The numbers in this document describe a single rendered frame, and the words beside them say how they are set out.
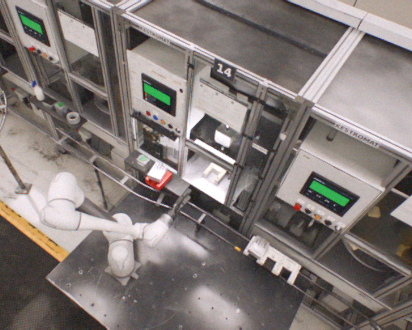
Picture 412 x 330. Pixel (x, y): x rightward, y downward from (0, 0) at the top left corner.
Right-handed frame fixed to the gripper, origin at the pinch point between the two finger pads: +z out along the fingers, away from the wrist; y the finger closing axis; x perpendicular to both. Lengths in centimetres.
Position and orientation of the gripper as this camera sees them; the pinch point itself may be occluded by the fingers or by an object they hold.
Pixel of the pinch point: (187, 195)
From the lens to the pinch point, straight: 221.2
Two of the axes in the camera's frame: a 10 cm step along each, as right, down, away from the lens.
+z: 5.5, -6.4, 5.4
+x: -8.3, -4.9, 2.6
